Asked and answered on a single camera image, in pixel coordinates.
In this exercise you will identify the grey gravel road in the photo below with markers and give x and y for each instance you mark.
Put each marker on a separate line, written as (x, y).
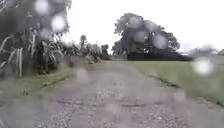
(110, 96)

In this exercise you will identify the large dark tree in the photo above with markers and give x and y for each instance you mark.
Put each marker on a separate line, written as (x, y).
(146, 36)

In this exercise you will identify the dark hedge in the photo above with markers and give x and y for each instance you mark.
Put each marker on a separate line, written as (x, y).
(158, 56)

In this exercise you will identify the row of flax bushes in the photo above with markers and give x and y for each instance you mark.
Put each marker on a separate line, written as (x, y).
(50, 53)

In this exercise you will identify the grass verge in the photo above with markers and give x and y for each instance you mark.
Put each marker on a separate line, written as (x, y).
(186, 75)
(26, 85)

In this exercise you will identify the tall dark tree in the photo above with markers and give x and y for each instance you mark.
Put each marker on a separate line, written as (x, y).
(20, 20)

